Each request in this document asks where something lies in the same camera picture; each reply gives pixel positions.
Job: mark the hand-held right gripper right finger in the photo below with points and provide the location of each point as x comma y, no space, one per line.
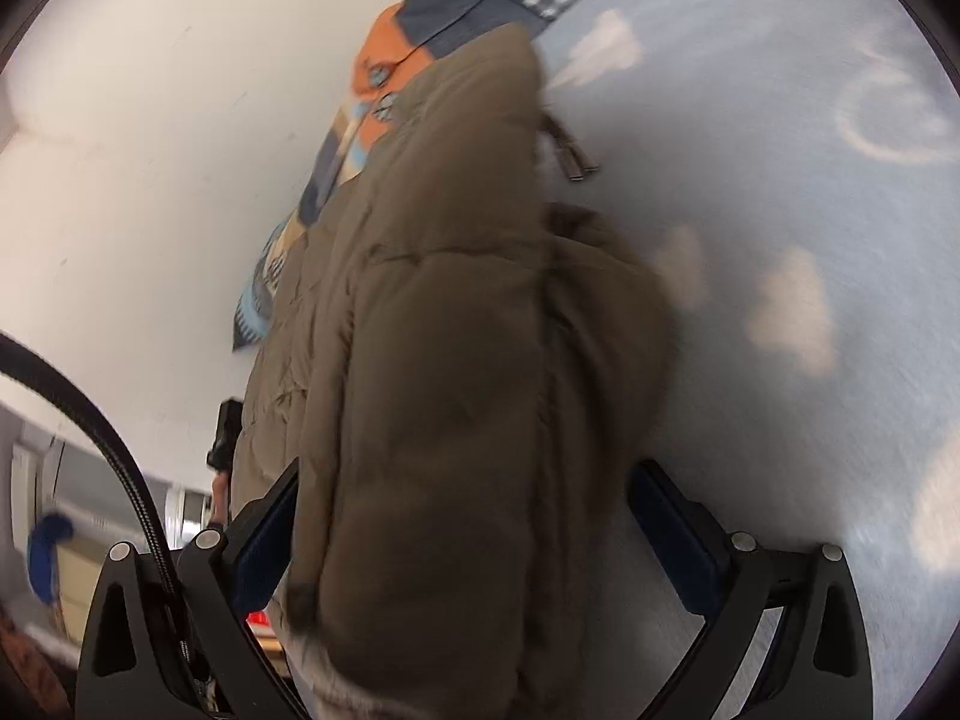
675,532

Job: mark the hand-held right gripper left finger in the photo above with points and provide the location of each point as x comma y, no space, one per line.
259,547

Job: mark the brown puffer jacket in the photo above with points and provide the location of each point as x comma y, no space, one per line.
450,390

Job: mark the pale cabinet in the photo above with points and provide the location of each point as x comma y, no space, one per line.
79,577

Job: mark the blue cloth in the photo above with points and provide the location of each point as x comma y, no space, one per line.
45,547

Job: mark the light blue cloud bed sheet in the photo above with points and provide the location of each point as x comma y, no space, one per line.
787,165

